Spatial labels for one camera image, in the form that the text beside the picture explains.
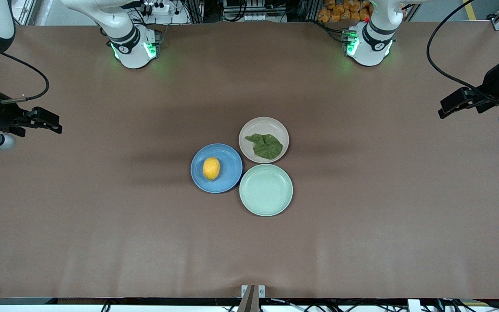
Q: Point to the light green plate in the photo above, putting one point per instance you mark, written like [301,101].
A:
[266,190]

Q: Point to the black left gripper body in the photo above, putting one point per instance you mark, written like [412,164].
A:
[490,85]

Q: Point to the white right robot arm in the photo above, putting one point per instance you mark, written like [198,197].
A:
[130,43]

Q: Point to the beige plate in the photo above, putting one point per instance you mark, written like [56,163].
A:
[254,125]

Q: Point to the blue plate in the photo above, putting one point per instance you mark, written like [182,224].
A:
[228,182]

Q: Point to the white device with ports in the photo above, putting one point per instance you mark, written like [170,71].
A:
[245,11]

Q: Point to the yellow lemon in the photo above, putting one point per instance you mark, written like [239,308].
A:
[211,169]

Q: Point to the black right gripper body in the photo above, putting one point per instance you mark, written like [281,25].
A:
[1,117]

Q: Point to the white power strip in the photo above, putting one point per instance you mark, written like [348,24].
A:
[157,8]

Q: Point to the green lettuce leaf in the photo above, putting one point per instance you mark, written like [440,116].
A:
[267,147]

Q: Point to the bag of orange items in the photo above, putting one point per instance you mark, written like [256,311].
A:
[340,11]

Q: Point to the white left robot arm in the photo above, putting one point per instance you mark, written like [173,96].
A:
[373,43]

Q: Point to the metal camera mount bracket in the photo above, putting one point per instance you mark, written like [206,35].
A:
[252,297]

